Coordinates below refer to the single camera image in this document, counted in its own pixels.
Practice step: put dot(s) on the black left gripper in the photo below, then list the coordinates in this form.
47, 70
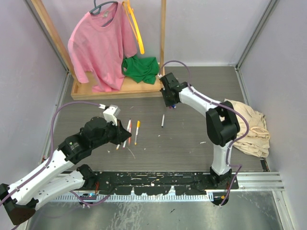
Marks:
121, 133

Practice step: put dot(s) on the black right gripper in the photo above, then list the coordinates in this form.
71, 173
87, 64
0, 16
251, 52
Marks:
167, 103

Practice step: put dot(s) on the white pen purple end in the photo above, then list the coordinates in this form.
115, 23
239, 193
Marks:
128, 133

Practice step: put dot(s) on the white marker orange tip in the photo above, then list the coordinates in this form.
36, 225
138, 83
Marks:
136, 135

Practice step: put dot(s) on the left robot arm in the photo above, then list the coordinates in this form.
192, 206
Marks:
23, 198

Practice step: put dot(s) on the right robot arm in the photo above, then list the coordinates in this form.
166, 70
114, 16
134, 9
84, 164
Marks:
221, 122

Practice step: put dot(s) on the white marker blue end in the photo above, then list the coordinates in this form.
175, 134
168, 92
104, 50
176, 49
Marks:
163, 120

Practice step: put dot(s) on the green cloth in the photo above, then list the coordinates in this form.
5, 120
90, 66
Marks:
141, 69

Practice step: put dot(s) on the wooden rack base tray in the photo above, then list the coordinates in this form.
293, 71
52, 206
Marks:
129, 89

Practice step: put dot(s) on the pink shirt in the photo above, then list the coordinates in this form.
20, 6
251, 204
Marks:
98, 44

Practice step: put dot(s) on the yellow hanger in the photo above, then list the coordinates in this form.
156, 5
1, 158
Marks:
134, 25

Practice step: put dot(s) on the beige cloth bag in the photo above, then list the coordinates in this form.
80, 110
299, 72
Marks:
256, 141

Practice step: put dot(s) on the grey clothes hanger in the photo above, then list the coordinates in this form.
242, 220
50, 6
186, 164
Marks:
103, 9

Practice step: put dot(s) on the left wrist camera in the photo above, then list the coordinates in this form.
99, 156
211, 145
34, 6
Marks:
110, 114

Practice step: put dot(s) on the wooden rack right post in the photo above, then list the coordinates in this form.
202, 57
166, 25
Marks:
162, 36

